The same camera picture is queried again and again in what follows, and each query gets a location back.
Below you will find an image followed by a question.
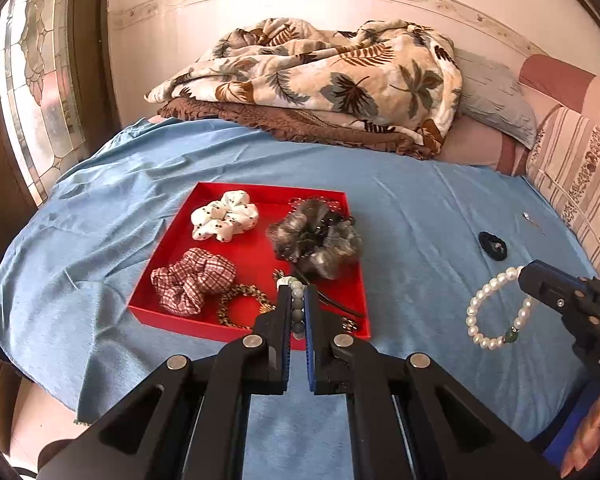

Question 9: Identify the black scrunchie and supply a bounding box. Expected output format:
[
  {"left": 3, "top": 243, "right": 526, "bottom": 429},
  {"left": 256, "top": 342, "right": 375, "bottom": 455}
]
[{"left": 478, "top": 231, "right": 509, "bottom": 260}]

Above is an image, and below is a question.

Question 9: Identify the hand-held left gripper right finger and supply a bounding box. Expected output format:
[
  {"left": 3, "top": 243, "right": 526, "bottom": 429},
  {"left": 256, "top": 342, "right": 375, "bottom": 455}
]
[{"left": 304, "top": 285, "right": 561, "bottom": 480}]

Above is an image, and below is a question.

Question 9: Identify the leaf print blanket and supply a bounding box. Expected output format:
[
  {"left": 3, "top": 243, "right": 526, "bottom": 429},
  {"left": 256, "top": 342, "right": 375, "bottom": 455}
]
[{"left": 145, "top": 18, "right": 464, "bottom": 156}]

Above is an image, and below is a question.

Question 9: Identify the person's right hand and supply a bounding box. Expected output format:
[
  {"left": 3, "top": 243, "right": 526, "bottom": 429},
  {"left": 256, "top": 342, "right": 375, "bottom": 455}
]
[{"left": 560, "top": 391, "right": 600, "bottom": 479}]

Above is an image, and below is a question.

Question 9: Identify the pale green bead bracelet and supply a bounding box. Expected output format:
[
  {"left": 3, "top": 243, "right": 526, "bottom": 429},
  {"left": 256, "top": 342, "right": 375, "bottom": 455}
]
[{"left": 277, "top": 272, "right": 309, "bottom": 339}]

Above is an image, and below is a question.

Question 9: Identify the red plaid scrunchie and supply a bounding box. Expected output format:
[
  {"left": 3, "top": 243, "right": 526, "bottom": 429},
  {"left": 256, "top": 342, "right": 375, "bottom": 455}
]
[{"left": 151, "top": 247, "right": 239, "bottom": 317}]

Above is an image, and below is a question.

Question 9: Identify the white cherry print scrunchie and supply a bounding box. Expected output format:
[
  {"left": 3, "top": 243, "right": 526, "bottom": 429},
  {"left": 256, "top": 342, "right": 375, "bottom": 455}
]
[{"left": 190, "top": 191, "right": 259, "bottom": 242}]

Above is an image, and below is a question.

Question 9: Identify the stained glass window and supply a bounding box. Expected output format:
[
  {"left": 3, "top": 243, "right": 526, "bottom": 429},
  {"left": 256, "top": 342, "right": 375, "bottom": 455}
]
[{"left": 0, "top": 0, "right": 89, "bottom": 207}]

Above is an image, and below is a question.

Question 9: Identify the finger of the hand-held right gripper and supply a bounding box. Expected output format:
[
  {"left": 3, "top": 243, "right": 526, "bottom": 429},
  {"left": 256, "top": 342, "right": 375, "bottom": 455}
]
[
  {"left": 519, "top": 267, "right": 583, "bottom": 323},
  {"left": 529, "top": 259, "right": 589, "bottom": 297}
]

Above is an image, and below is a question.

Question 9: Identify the grey fur scrunchie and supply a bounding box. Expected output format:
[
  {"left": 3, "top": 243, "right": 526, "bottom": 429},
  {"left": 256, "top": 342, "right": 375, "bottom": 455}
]
[{"left": 266, "top": 199, "right": 364, "bottom": 281}]

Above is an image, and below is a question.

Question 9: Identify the grey pillow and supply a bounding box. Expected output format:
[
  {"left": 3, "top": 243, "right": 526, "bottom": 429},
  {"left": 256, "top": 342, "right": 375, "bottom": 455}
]
[{"left": 452, "top": 47, "right": 539, "bottom": 150}]

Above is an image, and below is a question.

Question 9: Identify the brown quilted blanket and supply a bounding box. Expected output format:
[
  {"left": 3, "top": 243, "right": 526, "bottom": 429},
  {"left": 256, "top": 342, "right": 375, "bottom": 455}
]
[{"left": 157, "top": 97, "right": 431, "bottom": 161}]

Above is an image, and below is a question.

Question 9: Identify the leopard print scrunchie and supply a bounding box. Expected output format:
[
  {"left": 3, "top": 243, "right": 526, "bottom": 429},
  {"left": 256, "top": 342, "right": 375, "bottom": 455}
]
[{"left": 217, "top": 284, "right": 279, "bottom": 331}]

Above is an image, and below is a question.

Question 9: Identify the white pearl bracelet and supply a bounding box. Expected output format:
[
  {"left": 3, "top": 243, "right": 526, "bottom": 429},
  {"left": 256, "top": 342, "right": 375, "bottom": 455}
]
[{"left": 466, "top": 266, "right": 536, "bottom": 352}]

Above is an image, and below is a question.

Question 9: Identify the striped floral pillow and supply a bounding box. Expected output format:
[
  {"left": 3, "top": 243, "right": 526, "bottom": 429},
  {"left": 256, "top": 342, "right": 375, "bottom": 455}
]
[{"left": 525, "top": 105, "right": 600, "bottom": 282}]

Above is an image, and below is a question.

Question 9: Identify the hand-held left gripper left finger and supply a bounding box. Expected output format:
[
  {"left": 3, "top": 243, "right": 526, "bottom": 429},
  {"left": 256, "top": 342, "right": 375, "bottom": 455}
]
[{"left": 37, "top": 285, "right": 293, "bottom": 480}]

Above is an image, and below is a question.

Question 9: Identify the red tray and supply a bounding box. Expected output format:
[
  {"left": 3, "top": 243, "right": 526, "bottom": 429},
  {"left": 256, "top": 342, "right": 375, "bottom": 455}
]
[{"left": 128, "top": 181, "right": 372, "bottom": 344}]

